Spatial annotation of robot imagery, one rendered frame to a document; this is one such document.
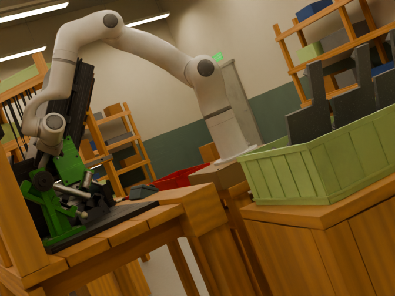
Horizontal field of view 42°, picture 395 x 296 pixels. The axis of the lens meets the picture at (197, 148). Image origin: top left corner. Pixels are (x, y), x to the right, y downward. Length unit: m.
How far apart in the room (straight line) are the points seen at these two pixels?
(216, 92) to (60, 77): 0.59
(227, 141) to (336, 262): 0.84
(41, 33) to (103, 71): 1.57
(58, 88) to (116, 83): 10.15
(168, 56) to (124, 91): 10.14
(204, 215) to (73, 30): 0.85
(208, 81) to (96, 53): 10.31
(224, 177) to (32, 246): 0.71
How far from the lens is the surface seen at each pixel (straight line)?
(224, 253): 1.81
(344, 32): 7.67
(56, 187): 2.19
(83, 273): 1.71
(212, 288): 2.44
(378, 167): 1.45
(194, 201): 1.75
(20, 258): 1.59
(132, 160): 11.35
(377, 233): 1.37
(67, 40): 2.01
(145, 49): 2.00
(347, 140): 1.39
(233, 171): 1.88
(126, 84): 12.19
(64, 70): 1.99
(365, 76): 1.57
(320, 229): 1.30
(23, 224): 1.59
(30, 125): 1.98
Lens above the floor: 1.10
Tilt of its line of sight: 2 degrees down
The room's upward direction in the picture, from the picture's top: 21 degrees counter-clockwise
